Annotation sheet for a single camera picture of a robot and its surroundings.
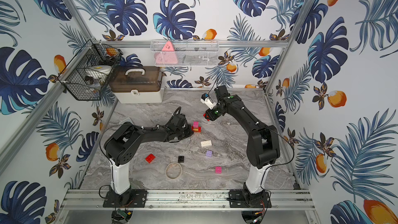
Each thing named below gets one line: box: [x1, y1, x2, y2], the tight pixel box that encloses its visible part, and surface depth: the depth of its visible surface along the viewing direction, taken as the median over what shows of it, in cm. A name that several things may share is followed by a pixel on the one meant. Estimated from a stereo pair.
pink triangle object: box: [154, 40, 178, 65], surface depth 92 cm
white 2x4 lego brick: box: [200, 140, 213, 148], surface depth 94 cm
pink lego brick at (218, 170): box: [215, 166, 223, 175], surface depth 83 cm
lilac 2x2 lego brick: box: [206, 149, 213, 158], surface depth 90 cm
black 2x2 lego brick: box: [178, 155, 185, 163], surface depth 87 cm
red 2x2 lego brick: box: [144, 153, 156, 164], surface depth 89 cm
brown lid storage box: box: [108, 65, 163, 104], surface depth 105 cm
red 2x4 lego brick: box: [191, 125, 202, 133], surface depth 100 cm
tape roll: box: [164, 161, 183, 179], surface depth 85 cm
